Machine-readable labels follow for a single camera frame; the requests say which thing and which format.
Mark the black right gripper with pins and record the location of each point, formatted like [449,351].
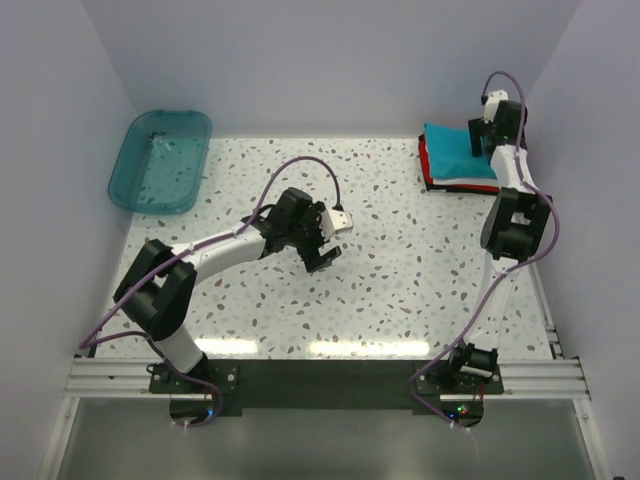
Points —
[478,128]

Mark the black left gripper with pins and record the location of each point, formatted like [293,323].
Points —
[313,261]

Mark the teal t shirt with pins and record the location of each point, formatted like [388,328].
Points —
[449,154]

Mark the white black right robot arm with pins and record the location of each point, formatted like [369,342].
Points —
[510,237]

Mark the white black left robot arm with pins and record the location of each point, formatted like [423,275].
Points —
[156,291]

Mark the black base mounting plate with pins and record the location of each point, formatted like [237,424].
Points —
[466,410]

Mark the teal translucent plastic bin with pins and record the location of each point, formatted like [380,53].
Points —
[160,163]

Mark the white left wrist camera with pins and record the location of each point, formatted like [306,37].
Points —
[335,222]

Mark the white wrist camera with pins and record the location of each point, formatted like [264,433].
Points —
[491,102]
[335,222]

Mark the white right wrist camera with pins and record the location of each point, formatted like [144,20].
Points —
[491,102]

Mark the aluminium extrusion rail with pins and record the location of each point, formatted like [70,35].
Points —
[130,378]

